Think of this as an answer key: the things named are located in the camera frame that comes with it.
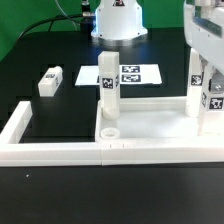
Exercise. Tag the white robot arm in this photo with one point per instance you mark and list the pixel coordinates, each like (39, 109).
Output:
(119, 24)

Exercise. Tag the white U-shaped obstacle frame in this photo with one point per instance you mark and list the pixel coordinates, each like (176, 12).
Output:
(107, 152)

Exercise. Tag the white marker sheet with tags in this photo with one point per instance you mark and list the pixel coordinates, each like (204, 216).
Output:
(129, 75)

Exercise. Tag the black cable connector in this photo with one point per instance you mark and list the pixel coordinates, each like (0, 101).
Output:
(88, 17)

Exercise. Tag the white desk tabletop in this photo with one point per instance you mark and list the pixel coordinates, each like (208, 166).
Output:
(161, 119)

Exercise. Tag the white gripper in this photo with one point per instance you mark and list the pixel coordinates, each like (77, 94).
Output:
(204, 31)

